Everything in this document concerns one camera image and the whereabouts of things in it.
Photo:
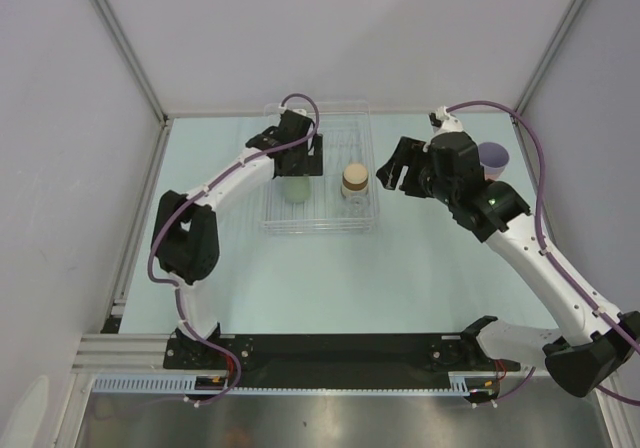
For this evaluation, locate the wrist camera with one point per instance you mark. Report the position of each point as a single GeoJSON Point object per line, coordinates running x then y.
{"type": "Point", "coordinates": [282, 109]}
{"type": "Point", "coordinates": [442, 121]}

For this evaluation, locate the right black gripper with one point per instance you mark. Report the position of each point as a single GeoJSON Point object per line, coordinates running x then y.
{"type": "Point", "coordinates": [410, 152]}

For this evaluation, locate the light blue cable duct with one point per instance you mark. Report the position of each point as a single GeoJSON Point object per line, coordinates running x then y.
{"type": "Point", "coordinates": [180, 384]}

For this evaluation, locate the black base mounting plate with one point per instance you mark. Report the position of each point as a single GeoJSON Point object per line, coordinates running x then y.
{"type": "Point", "coordinates": [356, 356]}

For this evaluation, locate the green cup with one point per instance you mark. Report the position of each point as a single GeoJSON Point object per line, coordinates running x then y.
{"type": "Point", "coordinates": [296, 190]}

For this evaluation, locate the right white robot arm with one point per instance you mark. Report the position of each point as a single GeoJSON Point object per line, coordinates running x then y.
{"type": "Point", "coordinates": [592, 338]}

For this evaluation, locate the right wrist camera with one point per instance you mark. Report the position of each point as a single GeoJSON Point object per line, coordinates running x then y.
{"type": "Point", "coordinates": [442, 121]}

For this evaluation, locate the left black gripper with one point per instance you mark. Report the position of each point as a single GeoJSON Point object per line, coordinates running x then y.
{"type": "Point", "coordinates": [311, 164]}

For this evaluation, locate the purple cup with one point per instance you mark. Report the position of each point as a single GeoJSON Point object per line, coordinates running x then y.
{"type": "Point", "coordinates": [493, 158]}

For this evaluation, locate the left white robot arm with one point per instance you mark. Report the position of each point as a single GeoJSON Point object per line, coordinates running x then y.
{"type": "Point", "coordinates": [185, 245]}

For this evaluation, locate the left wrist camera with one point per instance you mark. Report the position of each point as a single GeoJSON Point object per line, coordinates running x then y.
{"type": "Point", "coordinates": [282, 109]}

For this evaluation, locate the clear glass cup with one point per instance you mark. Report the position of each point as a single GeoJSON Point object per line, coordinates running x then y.
{"type": "Point", "coordinates": [357, 207]}

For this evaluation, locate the aluminium frame rail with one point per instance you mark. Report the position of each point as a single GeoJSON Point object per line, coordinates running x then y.
{"type": "Point", "coordinates": [120, 353]}

